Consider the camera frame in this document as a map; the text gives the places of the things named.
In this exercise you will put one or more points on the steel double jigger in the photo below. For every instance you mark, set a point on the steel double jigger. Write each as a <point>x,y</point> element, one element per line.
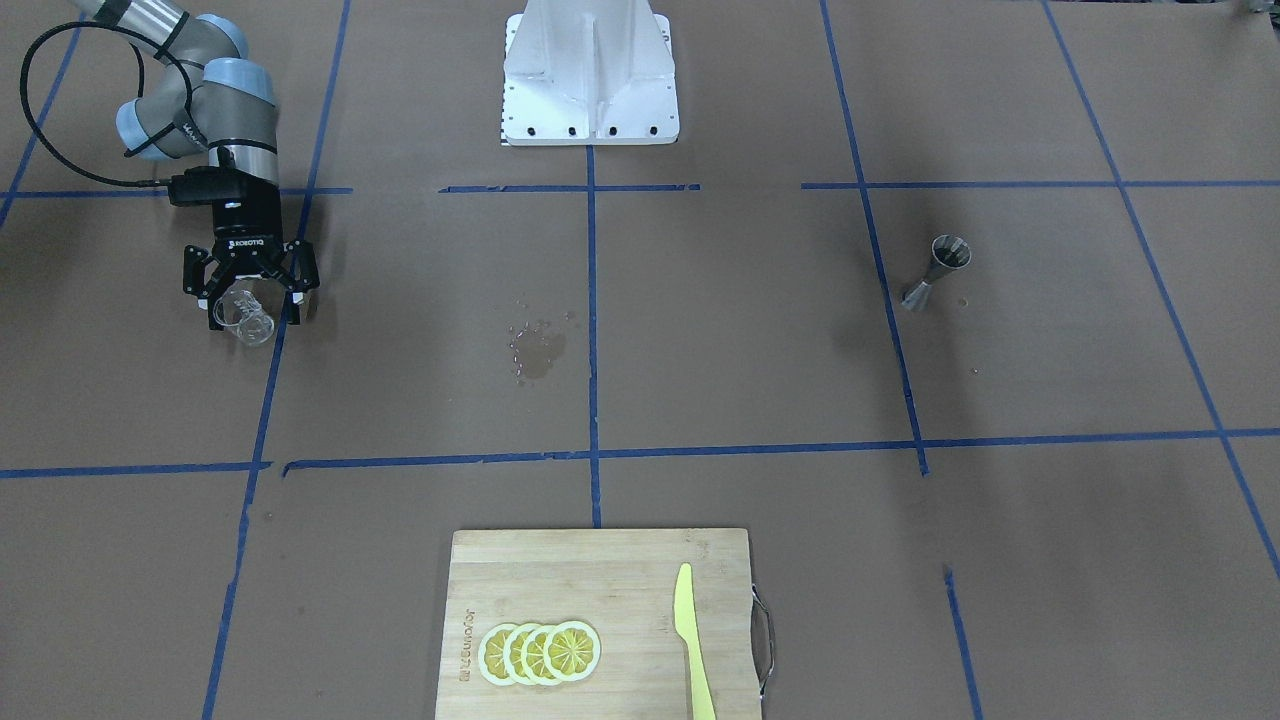
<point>949,253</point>

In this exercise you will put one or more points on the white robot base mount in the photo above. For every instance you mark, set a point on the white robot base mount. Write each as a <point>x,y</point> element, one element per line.
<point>579,73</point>

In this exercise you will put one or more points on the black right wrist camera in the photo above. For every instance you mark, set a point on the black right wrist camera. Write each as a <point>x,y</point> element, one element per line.
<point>209,186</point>

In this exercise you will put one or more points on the yellow plastic knife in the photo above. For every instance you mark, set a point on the yellow plastic knife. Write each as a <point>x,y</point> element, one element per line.
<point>686,626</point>

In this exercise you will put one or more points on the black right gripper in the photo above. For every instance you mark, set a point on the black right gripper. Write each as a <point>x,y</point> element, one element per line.
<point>249,226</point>

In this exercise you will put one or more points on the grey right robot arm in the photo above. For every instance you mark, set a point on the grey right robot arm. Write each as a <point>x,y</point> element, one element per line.
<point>212,101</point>

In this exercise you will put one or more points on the bamboo cutting board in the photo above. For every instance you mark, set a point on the bamboo cutting board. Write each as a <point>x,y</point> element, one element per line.
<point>621,582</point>

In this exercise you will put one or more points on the clear glass measuring cup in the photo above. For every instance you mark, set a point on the clear glass measuring cup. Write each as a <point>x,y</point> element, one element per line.
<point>241,313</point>

